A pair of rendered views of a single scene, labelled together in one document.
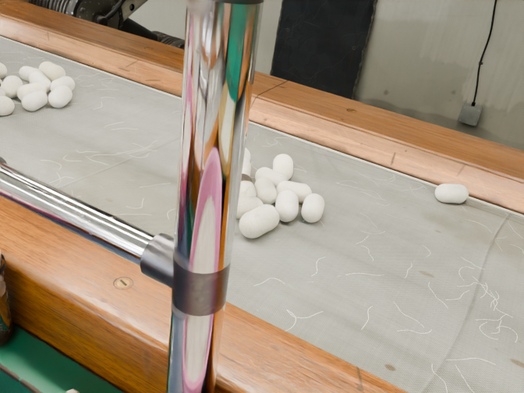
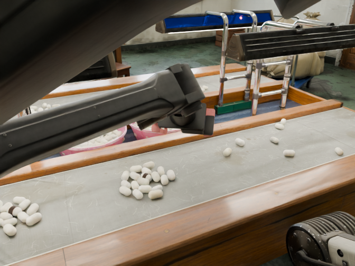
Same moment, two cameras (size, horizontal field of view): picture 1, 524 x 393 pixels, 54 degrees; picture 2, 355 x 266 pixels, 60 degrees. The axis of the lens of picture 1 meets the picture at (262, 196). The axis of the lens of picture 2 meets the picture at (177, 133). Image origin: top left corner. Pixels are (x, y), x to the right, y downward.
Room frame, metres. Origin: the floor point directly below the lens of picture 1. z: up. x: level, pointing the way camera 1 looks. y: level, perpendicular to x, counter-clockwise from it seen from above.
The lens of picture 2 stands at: (1.06, -0.17, 1.25)
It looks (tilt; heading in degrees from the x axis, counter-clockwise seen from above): 27 degrees down; 130
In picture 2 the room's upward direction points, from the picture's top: straight up
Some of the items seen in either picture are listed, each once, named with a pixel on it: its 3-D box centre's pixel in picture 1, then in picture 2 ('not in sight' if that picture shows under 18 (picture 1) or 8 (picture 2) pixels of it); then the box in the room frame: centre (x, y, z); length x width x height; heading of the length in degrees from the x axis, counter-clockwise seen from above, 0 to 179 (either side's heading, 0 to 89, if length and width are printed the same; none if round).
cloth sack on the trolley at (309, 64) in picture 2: not in sight; (286, 59); (-0.27, 3.42, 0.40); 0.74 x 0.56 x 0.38; 71
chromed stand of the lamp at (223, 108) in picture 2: not in sight; (226, 61); (0.31, 1.10, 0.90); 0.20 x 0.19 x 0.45; 65
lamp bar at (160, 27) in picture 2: not in sight; (218, 20); (0.23, 1.13, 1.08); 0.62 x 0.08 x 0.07; 65
